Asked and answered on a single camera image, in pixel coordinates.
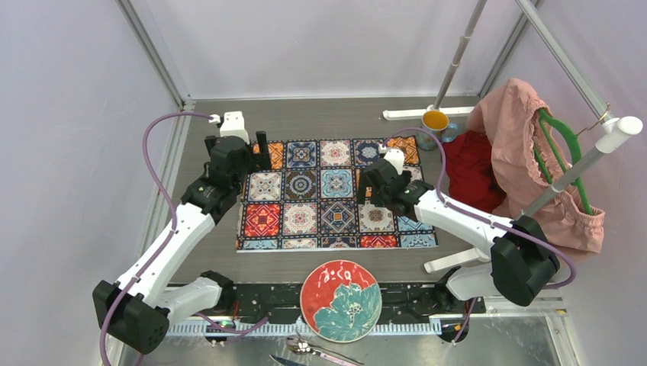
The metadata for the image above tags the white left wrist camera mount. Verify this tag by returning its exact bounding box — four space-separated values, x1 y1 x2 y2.
208 111 250 144

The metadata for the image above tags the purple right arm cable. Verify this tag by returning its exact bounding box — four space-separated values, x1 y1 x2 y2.
378 127 578 345

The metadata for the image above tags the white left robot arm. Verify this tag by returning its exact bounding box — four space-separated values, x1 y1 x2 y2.
92 131 272 355

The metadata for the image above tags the pink fabric garment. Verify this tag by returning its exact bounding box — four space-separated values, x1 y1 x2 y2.
466 78 605 255

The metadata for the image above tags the red cloth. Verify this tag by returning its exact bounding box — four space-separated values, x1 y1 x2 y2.
443 130 506 213

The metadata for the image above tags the red plate with teal flower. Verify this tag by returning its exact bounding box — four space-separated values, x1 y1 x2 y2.
299 260 382 343

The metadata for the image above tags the green clothes hanger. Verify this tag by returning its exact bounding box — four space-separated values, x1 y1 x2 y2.
533 107 592 217

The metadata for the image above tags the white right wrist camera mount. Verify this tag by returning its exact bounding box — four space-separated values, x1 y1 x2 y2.
379 146 405 175

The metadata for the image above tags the colourful patterned placemat cloth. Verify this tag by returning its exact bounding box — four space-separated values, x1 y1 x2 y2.
236 138 437 252

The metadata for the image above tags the metal spoon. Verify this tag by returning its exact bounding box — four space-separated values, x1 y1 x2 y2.
285 336 364 366

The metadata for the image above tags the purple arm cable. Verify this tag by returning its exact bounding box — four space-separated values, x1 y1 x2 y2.
378 127 578 345
98 111 270 366

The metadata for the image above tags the white and grey clothes rack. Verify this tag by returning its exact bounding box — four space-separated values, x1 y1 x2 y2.
381 0 645 275

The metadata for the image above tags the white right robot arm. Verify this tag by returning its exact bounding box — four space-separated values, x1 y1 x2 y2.
359 159 560 312

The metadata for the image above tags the blue mug with yellow inside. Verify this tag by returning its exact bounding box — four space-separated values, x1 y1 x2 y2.
417 111 459 150

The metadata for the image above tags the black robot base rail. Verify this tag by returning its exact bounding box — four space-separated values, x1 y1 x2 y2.
201 282 469 325

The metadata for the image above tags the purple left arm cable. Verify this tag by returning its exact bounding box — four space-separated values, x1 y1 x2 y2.
98 111 270 366

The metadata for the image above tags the metal knife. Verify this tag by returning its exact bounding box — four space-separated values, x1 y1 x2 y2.
269 355 307 366

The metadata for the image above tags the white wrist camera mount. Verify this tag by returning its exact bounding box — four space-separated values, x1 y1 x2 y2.
379 146 405 175
208 111 250 144

